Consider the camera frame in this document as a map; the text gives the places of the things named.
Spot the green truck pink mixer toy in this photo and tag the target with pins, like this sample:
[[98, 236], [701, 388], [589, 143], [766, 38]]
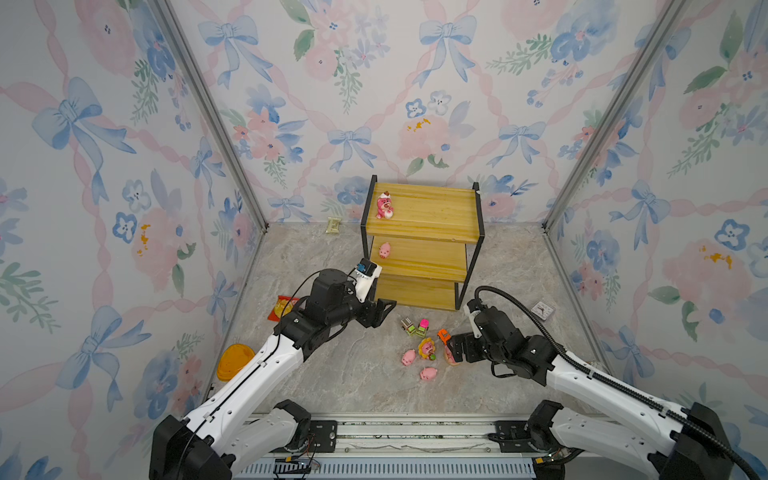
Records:
[[423, 328]]

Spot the orange bowl left side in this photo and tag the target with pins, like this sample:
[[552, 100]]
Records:
[[233, 360]]

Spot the small green packet by wall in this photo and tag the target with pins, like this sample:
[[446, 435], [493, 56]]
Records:
[[333, 225]]

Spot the pink pig toy upper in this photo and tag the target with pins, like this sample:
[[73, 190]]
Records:
[[409, 357]]

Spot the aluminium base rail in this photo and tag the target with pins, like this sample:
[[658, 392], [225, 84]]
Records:
[[461, 446]]

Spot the pink bear on round base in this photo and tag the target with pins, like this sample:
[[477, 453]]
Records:
[[449, 356]]

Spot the red and green toy truck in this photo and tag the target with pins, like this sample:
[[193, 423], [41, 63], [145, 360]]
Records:
[[408, 326]]

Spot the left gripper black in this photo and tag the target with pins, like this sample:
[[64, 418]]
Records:
[[377, 313]]

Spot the pink pig toy lower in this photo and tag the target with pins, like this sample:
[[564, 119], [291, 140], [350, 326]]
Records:
[[428, 374]]

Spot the pink bear yellow flower figure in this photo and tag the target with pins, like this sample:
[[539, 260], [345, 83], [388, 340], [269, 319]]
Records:
[[427, 349]]

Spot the small white alarm clock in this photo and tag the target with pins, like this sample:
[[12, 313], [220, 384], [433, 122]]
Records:
[[543, 310]]

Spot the pink pig toy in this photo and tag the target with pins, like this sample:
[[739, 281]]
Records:
[[428, 374], [409, 357]]

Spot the pink pig on middle shelf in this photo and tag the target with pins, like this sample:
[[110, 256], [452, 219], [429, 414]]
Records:
[[385, 250]]

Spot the orange toy truck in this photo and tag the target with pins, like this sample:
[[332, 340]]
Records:
[[444, 336]]

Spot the red yellow snack packet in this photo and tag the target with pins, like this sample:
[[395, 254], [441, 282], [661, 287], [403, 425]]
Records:
[[283, 305]]

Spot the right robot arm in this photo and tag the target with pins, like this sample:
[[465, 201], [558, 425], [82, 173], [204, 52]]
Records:
[[658, 438]]

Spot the pink bear strawberry hat figure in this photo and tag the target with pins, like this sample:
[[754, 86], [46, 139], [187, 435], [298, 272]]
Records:
[[384, 206]]

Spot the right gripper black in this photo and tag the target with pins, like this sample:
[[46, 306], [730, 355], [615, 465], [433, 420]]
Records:
[[467, 339]]

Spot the wooden shelf black metal frame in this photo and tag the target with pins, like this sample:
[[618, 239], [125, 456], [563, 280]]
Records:
[[436, 235]]

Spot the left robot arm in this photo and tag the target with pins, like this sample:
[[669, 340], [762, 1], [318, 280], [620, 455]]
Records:
[[216, 440]]

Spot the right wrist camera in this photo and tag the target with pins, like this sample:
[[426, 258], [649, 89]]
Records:
[[472, 309]]

